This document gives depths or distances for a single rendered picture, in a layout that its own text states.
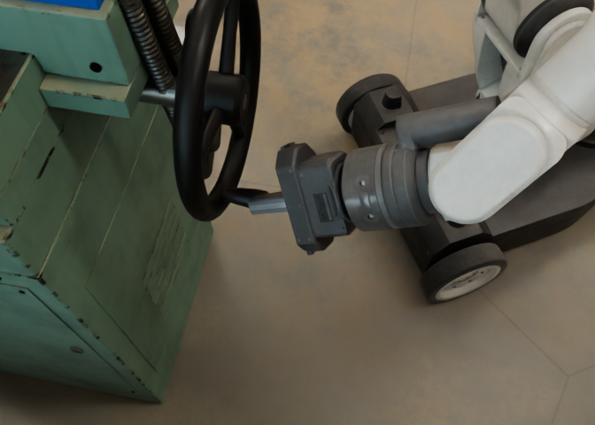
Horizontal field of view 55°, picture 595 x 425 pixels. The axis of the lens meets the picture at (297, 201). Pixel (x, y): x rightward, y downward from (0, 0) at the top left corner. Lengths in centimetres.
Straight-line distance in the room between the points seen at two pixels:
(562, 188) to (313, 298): 65
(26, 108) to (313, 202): 31
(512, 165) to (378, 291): 97
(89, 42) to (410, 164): 33
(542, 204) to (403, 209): 92
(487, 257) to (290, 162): 78
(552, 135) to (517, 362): 100
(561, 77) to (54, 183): 54
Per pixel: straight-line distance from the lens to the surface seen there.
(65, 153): 73
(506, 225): 140
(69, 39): 62
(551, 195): 148
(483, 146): 50
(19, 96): 64
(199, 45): 55
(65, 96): 66
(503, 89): 121
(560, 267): 159
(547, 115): 51
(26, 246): 69
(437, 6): 208
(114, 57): 61
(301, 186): 61
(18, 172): 65
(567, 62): 52
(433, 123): 55
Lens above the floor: 133
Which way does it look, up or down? 60 degrees down
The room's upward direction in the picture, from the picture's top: straight up
